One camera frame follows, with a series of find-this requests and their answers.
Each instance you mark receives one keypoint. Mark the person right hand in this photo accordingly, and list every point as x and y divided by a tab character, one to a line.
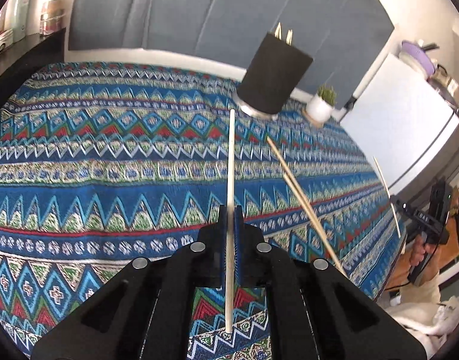
425	255

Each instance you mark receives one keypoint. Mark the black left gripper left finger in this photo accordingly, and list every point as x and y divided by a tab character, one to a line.
144	311

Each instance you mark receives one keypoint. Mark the patterned blue tablecloth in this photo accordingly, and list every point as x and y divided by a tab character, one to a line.
101	163

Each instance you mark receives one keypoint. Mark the grey-blue fabric backdrop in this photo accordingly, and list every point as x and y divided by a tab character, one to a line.
344	37

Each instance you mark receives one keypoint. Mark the purple bowl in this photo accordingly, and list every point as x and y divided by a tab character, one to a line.
415	57

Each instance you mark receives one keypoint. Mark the dark side shelf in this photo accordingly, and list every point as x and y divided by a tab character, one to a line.
26	57

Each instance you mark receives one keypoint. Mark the round wooden coaster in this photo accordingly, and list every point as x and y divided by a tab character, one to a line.
317	117

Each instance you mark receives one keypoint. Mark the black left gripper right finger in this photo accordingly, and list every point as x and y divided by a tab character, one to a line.
314	311

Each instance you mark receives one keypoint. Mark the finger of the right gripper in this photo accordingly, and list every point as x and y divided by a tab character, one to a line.
397	202

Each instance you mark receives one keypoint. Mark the small cactus in white pot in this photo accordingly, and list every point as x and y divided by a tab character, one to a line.
323	99

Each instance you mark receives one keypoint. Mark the white spray bottle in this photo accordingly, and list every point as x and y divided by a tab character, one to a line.
19	19

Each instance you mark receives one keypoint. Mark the white board panel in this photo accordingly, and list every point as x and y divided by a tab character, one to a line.
401	122

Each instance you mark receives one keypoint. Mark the black cylindrical utensil holder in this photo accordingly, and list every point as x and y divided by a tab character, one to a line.
273	74

